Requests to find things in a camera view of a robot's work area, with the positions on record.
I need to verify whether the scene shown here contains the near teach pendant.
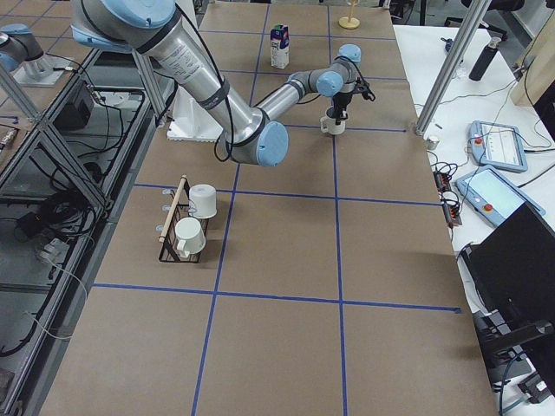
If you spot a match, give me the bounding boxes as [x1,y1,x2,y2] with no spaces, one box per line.
[455,166,545,226]

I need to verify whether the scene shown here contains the black water bottle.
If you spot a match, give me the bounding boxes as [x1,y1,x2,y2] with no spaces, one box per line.
[468,36,501,81]

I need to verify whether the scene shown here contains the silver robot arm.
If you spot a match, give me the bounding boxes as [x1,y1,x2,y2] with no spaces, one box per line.
[71,1,375,166]
[1,23,74,88]

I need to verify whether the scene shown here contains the small metal cylinder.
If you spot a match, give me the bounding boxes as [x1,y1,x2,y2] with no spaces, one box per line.
[426,135,440,151]

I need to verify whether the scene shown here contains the wooden mug tree stand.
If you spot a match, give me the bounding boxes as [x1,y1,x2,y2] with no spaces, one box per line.
[338,0,360,29]

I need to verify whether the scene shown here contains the aluminium frame post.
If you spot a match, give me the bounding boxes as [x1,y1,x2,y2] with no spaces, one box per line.
[415,0,491,136]

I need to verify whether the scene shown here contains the teach pendant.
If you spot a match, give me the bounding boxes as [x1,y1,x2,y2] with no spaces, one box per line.
[468,120,528,172]
[455,166,545,226]

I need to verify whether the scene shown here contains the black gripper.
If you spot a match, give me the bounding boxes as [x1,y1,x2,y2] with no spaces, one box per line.
[332,77,375,125]

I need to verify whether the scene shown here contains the far teach pendant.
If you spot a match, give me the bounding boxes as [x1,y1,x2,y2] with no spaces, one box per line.
[468,120,528,172]

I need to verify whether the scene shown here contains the black wire cup rack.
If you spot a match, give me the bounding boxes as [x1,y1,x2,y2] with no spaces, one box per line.
[158,175,210,263]

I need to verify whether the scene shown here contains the blue white milk carton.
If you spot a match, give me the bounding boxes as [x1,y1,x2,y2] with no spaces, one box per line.
[270,24,290,69]

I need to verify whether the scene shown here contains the white mug with handle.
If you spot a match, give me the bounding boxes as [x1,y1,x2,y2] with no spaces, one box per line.
[320,107,347,135]

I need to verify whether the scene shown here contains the black monitor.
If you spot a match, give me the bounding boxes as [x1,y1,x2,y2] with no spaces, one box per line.
[462,203,554,391]

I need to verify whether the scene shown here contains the white upturned cup on rack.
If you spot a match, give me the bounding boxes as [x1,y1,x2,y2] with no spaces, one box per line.
[189,184,217,219]

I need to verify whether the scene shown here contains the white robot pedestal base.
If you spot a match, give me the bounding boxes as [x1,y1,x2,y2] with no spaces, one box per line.
[160,1,224,142]

